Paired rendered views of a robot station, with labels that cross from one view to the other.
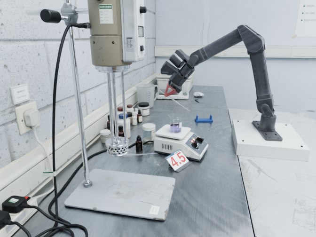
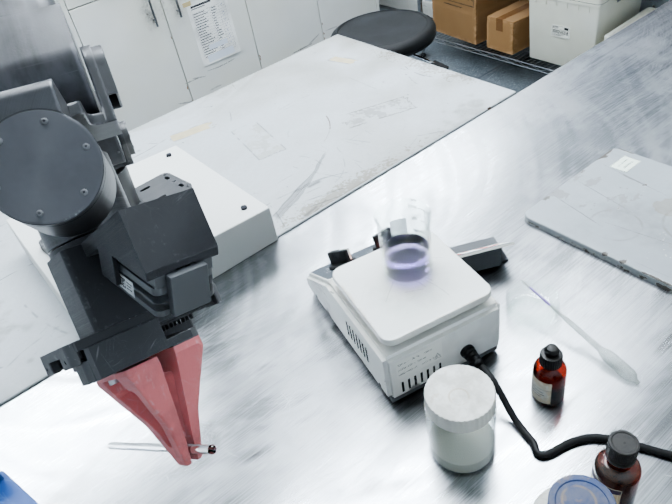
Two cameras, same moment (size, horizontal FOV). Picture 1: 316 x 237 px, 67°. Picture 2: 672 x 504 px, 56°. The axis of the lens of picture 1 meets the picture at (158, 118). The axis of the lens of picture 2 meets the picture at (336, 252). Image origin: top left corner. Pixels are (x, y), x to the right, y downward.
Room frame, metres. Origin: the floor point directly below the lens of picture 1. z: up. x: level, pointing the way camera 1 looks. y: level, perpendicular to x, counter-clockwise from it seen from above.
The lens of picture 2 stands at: (1.30, 0.22, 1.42)
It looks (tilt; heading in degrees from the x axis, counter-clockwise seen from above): 39 degrees down; 226
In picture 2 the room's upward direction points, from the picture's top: 11 degrees counter-clockwise
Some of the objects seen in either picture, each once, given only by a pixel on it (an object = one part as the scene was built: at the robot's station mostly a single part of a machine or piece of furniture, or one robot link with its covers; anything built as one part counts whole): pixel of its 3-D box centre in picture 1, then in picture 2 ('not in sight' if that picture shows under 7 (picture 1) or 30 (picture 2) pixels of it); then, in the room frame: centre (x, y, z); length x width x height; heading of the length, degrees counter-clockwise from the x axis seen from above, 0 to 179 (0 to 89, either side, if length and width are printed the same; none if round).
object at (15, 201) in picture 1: (18, 204); not in sight; (0.51, 0.36, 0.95); 0.07 x 0.04 x 0.02; 78
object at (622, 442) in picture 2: (121, 134); (616, 472); (1.00, 0.17, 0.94); 0.03 x 0.03 x 0.08
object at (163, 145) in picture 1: (178, 142); (399, 299); (0.92, -0.09, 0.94); 0.22 x 0.13 x 0.08; 65
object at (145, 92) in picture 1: (147, 95); not in sight; (1.62, 0.07, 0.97); 0.18 x 0.13 x 0.15; 121
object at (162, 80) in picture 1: (176, 81); not in sight; (2.21, -0.17, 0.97); 0.37 x 0.31 x 0.14; 166
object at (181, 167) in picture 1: (178, 160); (467, 249); (0.80, -0.08, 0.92); 0.09 x 0.06 x 0.04; 140
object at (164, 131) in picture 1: (173, 131); (408, 283); (0.93, -0.06, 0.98); 0.12 x 0.12 x 0.01; 65
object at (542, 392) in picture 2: (138, 142); (549, 371); (0.93, 0.08, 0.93); 0.03 x 0.03 x 0.07
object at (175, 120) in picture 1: (175, 123); (407, 243); (0.92, -0.07, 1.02); 0.06 x 0.05 x 0.08; 78
